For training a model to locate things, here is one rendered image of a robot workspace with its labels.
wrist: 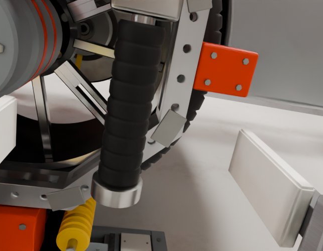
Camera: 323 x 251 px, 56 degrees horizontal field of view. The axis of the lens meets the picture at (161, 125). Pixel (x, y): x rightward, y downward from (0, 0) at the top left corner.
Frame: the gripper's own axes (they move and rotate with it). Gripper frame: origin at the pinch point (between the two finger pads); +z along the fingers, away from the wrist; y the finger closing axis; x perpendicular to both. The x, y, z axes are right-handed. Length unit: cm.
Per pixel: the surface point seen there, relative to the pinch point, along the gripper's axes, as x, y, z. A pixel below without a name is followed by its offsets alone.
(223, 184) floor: -84, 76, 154
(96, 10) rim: 7.0, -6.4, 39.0
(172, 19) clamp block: 7.0, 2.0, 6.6
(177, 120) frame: -6.7, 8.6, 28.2
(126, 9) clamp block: 7.1, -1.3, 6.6
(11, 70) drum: 0.0, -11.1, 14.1
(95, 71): -10, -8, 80
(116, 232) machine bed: -76, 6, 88
